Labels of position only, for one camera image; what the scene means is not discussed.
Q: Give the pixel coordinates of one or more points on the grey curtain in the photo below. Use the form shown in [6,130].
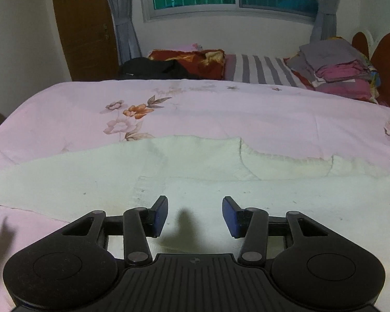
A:
[123,22]
[323,9]

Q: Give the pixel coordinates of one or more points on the red floral pillow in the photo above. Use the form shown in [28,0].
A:
[204,61]

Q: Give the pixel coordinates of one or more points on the black cloth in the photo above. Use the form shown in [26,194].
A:
[156,68]

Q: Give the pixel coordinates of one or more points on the white knit sweater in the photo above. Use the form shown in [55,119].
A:
[198,175]

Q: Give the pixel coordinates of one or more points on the grey white striped pillow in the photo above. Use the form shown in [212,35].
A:
[260,68]

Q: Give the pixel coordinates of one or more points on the small pink cloth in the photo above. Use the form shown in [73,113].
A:
[191,46]

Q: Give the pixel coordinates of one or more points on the pile of folded clothes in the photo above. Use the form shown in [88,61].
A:
[338,68]

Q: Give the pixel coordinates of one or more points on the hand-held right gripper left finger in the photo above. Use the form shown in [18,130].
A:
[160,216]

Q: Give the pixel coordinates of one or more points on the brown wooden door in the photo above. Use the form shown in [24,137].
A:
[84,22]

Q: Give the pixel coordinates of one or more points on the pink floral bedsheet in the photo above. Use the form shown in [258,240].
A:
[221,110]

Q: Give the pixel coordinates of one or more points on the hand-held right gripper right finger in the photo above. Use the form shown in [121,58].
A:
[230,216]

